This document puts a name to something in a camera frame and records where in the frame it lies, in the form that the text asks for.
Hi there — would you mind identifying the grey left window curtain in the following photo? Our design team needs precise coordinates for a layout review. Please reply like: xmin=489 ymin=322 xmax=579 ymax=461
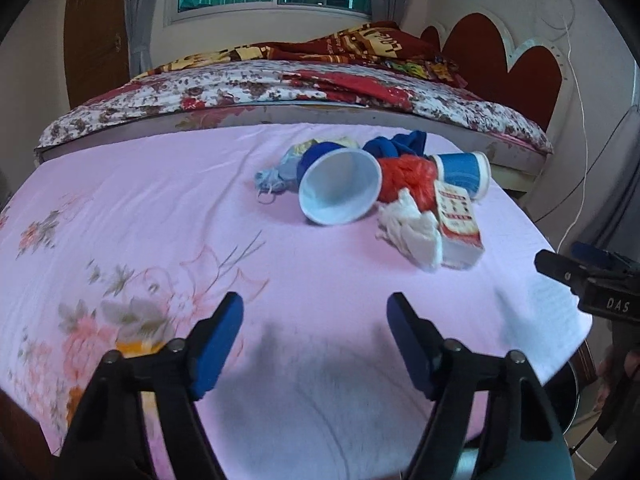
xmin=124 ymin=0 xmax=157 ymax=78

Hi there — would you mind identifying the white tissue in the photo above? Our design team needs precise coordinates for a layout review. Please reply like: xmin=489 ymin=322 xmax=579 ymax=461
xmin=376 ymin=188 xmax=442 ymax=272

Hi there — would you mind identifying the black trash bucket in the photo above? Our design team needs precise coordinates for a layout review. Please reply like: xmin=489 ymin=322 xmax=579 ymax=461
xmin=544 ymin=361 xmax=582 ymax=434

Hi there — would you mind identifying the blue paper cup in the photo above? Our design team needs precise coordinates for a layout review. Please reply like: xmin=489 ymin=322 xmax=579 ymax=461
xmin=430 ymin=152 xmax=491 ymax=200
xmin=297 ymin=142 xmax=382 ymax=226

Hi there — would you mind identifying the bed with floral sheet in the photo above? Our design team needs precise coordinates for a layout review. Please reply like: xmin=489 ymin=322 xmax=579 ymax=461
xmin=35 ymin=60 xmax=552 ymax=176

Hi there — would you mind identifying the red patterned blanket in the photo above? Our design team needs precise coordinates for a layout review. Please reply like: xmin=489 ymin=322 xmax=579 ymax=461
xmin=142 ymin=22 xmax=466 ymax=88

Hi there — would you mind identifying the red white carton box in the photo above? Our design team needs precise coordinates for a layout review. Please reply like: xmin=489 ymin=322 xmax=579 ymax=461
xmin=434 ymin=180 xmax=484 ymax=270

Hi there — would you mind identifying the pink floral table cloth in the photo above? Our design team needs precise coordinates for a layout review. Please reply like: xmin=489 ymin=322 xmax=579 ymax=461
xmin=1 ymin=125 xmax=592 ymax=479

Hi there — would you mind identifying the light blue face mask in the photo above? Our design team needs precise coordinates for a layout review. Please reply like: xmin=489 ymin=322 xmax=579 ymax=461
xmin=254 ymin=153 xmax=302 ymax=205

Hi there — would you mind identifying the red plastic bag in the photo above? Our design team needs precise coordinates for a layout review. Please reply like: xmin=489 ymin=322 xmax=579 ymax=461
xmin=378 ymin=155 xmax=438 ymax=212

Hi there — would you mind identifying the grey hanging curtain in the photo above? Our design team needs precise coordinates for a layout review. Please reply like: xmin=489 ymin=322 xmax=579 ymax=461
xmin=577 ymin=105 xmax=639 ymax=261

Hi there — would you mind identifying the red heart headboard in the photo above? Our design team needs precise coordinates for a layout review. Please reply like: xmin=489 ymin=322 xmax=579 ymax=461
xmin=421 ymin=10 xmax=574 ymax=139

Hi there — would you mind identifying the blue cloth sock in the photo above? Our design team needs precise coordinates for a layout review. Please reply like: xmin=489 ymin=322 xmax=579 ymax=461
xmin=363 ymin=130 xmax=427 ymax=159

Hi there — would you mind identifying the brown wooden door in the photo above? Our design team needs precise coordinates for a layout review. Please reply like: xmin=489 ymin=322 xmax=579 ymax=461
xmin=63 ymin=0 xmax=129 ymax=108

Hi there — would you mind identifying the pale yellow cloth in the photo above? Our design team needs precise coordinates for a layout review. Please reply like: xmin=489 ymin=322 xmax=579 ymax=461
xmin=290 ymin=135 xmax=360 ymax=158

